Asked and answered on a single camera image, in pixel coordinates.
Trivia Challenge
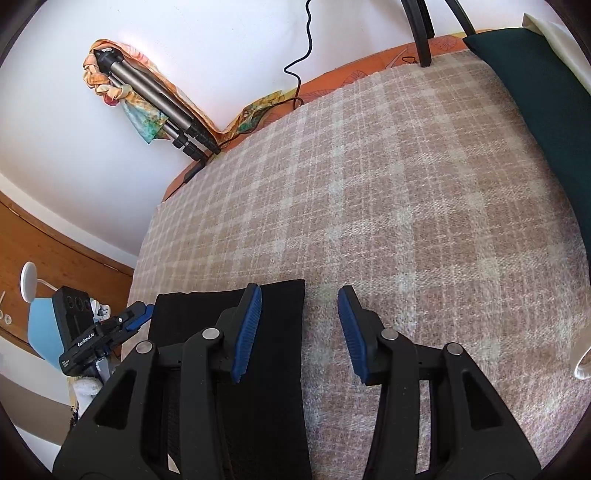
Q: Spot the folded grey tripod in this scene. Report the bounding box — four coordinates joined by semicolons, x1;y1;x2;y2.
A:
92;48;221;164

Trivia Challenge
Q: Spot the blue chair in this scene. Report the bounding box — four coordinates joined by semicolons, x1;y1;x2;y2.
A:
28;298;65;372

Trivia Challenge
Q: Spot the black ring light tripod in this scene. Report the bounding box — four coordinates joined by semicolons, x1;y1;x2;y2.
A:
401;0;476;68

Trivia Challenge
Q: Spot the cream folded cloth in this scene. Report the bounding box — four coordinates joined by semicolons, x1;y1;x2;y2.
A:
74;376;103;408

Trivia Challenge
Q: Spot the dark green folded cloth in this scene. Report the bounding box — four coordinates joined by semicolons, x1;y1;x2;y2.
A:
463;28;591;273

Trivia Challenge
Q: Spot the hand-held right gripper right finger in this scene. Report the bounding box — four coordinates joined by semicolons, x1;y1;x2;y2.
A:
337;285;542;480

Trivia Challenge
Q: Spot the colourful patterned scarf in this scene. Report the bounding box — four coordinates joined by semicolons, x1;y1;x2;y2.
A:
83;39;296;146

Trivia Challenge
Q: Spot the white clip desk lamp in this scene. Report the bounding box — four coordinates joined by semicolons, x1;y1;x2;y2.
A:
21;261;112;322

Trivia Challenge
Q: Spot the black power cable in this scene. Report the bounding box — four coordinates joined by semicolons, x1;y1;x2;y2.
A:
185;0;315;183

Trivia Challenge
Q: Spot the beige plaid blanket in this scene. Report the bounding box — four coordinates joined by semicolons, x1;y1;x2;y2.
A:
122;48;591;480

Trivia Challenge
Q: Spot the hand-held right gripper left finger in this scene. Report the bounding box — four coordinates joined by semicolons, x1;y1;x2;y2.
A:
53;282;263;480

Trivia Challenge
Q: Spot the black t-shirt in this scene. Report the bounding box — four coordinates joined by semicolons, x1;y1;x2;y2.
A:
148;278;314;480

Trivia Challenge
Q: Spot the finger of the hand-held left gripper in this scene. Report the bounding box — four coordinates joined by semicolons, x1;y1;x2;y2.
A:
121;301;155;333

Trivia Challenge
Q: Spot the white tote bag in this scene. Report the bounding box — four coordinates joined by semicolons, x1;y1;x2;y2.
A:
522;13;591;93

